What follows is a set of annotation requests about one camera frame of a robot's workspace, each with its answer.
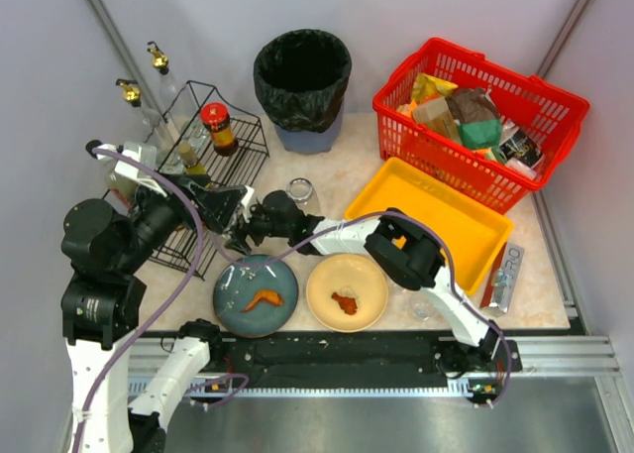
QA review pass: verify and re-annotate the yellow snack bag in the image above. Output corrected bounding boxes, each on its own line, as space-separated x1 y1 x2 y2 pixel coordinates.
411 72 459 104

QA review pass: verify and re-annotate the chicken wing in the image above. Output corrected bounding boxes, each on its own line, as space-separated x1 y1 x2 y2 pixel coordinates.
241 289 284 313

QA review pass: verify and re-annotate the cream ceramic plate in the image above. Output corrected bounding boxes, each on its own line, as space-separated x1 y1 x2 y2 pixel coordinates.
306 254 389 333

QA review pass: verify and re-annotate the black-capped dark sauce bottle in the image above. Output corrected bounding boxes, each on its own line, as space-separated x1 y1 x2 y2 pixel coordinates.
85 140 137 209

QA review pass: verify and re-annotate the red plastic shopping basket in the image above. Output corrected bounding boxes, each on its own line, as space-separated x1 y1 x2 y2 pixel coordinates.
372 38 589 213

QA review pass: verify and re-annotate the small yellow seasoning bottle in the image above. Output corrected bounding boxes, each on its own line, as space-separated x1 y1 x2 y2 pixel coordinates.
177 142 212 188

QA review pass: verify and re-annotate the middle small glass cup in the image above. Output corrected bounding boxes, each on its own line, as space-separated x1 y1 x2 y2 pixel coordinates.
409 292 436 321

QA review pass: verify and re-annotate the trash bin with black bag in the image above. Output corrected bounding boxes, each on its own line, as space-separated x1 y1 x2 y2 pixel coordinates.
253 29 352 155

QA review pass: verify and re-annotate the dark brown snack bag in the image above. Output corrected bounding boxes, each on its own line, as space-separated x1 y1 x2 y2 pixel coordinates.
446 87 500 124

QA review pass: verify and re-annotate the red-lidded sauce jar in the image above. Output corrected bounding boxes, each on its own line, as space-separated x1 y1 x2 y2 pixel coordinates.
199 102 238 157

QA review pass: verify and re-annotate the glass jar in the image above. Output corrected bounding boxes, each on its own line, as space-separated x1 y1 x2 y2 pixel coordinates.
285 177 322 216

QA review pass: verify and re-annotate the green sponge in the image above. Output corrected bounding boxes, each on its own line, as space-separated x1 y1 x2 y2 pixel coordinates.
458 119 502 150

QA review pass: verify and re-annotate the silver foil packet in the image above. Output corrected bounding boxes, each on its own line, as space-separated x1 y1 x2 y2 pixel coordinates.
480 242 525 316

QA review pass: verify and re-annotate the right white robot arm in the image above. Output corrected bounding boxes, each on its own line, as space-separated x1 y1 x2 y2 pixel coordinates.
223 185 513 369

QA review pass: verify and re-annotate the chicken drumstick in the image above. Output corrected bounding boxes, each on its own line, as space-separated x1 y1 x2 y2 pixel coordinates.
331 292 358 315

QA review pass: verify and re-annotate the blue ceramic plate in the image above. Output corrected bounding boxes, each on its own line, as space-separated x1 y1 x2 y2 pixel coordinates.
212 255 299 338

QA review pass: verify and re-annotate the black wire rack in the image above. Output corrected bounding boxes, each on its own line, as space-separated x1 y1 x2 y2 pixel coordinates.
150 80 269 273

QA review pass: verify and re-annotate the black gold snack packet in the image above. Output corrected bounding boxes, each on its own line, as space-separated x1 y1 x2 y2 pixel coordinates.
498 126 543 169

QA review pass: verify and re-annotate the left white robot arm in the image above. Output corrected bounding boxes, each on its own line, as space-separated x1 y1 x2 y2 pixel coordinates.
60 140 255 452

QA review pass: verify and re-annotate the yellow plastic tray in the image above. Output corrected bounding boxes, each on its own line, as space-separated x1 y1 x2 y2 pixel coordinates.
344 158 513 295

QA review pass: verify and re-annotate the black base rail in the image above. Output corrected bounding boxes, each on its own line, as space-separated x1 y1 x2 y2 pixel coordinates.
202 331 522 390

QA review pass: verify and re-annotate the brown cardboard box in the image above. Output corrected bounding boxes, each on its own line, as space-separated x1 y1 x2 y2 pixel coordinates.
412 96 461 143

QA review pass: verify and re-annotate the gold-capped glass bottle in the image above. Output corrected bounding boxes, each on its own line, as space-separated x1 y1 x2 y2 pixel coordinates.
147 41 207 150
115 78 185 174

